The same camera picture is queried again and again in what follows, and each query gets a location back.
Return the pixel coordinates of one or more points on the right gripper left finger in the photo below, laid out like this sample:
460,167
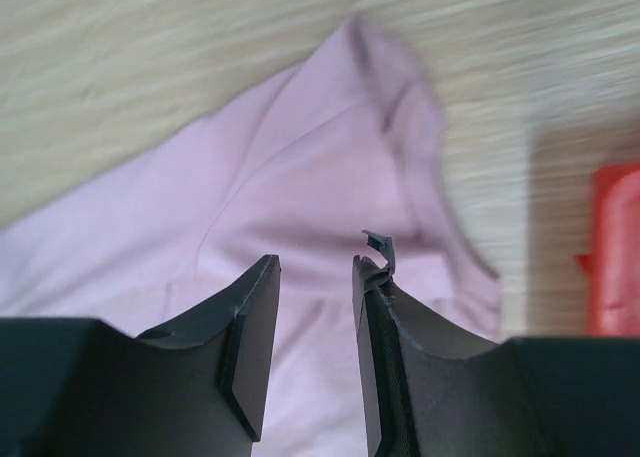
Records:
194,385

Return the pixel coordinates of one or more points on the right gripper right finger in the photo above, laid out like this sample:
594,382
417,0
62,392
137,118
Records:
432,388

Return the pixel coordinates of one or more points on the dusty pink t shirt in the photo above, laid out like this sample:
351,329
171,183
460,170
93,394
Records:
302,166

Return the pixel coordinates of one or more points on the red plastic bin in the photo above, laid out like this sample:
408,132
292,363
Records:
612,264

